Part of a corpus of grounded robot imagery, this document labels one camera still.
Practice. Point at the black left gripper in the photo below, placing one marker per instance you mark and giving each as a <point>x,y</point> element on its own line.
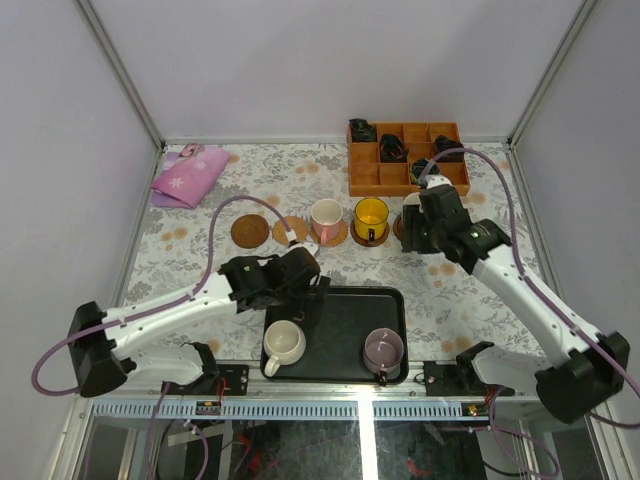
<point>310,293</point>

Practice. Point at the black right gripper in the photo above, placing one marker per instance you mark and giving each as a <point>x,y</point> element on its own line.
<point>412,242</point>

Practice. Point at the light blue ceramic cup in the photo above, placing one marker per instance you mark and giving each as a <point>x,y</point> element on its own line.
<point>413,200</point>

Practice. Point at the cream white ceramic cup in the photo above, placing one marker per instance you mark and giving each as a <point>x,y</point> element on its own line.
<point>284,343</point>

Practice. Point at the woven rattan coaster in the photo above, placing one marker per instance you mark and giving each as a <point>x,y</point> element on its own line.
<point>342,235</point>
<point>298,230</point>

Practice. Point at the yellow ceramic cup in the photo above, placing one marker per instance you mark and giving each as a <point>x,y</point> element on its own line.
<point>371,218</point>

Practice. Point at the dark brown wooden coaster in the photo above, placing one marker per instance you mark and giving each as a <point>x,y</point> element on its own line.
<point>364,242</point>

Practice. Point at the pink ceramic cup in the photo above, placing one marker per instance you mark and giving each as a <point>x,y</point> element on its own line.
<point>327,218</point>

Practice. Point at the purple ceramic cup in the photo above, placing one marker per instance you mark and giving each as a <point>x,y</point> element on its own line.
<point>383,352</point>

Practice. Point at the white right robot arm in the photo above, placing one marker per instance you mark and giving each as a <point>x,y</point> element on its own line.
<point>580,368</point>

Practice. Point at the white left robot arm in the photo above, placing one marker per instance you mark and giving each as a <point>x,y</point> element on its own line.
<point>110,348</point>

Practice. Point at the black plastic tray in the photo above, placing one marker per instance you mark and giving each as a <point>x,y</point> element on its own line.
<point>336,330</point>

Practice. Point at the rolled dark green sock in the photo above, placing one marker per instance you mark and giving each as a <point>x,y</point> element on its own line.
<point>417,168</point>

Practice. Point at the orange wooden divider box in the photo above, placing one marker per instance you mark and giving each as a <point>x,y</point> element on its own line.
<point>368,177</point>

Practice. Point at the rolled dark sock right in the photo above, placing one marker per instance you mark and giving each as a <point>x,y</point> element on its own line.
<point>441,144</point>

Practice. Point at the rolled dark sock with orange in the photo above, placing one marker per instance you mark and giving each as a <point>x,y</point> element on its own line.
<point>392,149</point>

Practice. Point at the rolled dark sock top-left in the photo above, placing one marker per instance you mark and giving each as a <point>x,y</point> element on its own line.
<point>362,131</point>

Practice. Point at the pink folded cloth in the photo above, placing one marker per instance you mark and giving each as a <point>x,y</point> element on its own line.
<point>192,174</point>

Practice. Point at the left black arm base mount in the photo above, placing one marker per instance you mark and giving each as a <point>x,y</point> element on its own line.
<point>233,380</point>

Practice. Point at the aluminium front rail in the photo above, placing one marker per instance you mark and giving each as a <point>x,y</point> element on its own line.
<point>260,387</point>

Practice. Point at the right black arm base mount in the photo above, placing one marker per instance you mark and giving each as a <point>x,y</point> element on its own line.
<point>444,379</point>

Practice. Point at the blue slotted cable duct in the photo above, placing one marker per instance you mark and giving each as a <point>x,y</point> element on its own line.
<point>319,410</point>

